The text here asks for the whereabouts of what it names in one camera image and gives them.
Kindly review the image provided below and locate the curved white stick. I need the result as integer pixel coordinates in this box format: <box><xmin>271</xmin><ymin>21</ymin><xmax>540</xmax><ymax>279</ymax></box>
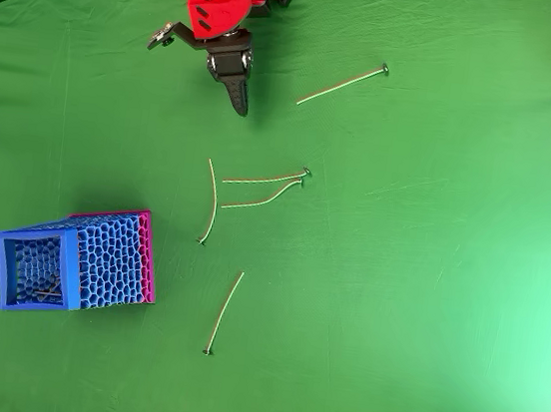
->
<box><xmin>197</xmin><ymin>158</ymin><xmax>224</xmax><ymax>247</ymax></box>

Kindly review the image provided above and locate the thin stick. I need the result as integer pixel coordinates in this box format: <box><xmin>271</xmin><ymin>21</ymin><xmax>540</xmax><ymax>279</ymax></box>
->
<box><xmin>220</xmin><ymin>168</ymin><xmax>306</xmax><ymax>219</ymax></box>

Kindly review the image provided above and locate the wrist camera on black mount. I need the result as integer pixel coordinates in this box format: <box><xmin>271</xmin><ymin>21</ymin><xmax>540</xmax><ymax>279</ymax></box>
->
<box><xmin>146</xmin><ymin>17</ymin><xmax>209</xmax><ymax>58</ymax></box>

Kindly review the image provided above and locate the blue and magenta mesh basket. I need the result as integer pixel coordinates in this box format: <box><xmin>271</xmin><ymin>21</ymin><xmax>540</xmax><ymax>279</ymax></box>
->
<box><xmin>0</xmin><ymin>191</ymin><xmax>167</xmax><ymax>330</ymax></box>

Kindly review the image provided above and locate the green table cloth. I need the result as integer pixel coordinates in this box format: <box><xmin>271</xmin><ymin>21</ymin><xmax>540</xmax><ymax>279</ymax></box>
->
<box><xmin>0</xmin><ymin>0</ymin><xmax>551</xmax><ymax>412</ymax></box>

